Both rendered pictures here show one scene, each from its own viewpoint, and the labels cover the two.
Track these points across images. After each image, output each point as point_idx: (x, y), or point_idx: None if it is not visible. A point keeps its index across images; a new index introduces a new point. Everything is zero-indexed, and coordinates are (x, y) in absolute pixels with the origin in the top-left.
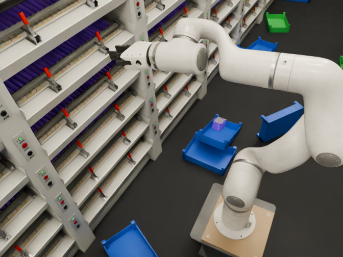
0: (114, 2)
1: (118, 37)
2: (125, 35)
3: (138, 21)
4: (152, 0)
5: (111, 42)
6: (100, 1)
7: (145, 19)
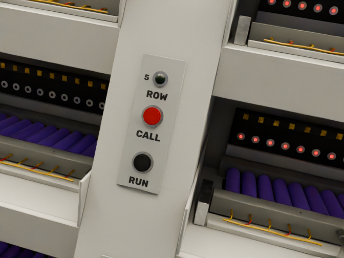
0: (37, 29)
1: (39, 190)
2: (57, 205)
3: (124, 189)
4: (337, 229)
5: (4, 178)
6: (0, 4)
7: (175, 220)
